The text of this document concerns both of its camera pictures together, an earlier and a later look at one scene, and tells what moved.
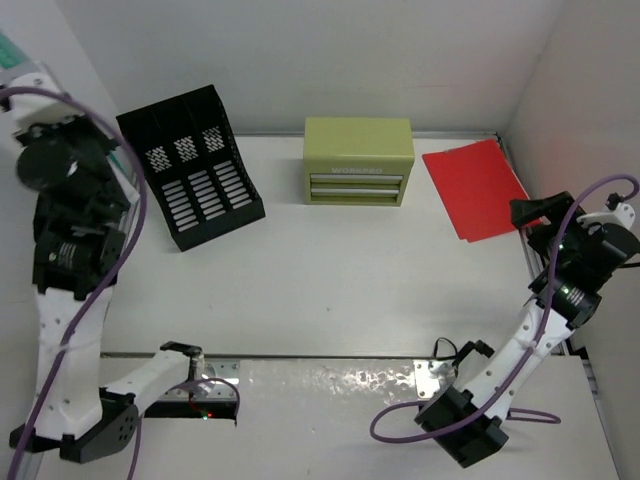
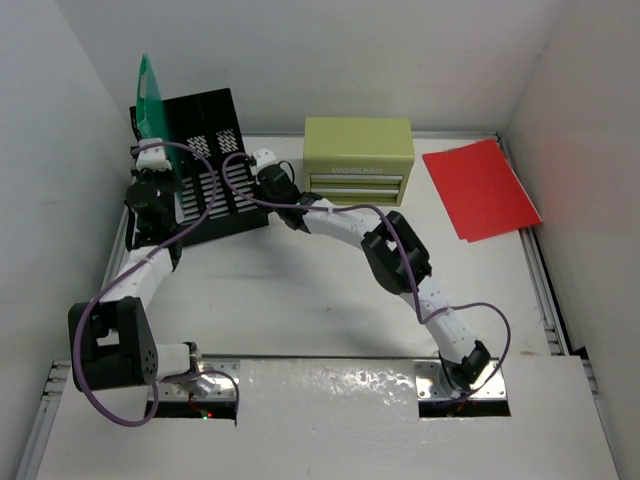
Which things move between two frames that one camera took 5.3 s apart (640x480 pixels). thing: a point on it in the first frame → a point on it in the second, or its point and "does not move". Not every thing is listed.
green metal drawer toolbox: x=357 y=161 does not move
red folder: x=477 y=184 does not move
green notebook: x=10 y=54 → x=151 y=116
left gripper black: x=78 y=121 → x=144 y=175
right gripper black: x=556 y=207 → x=257 y=189
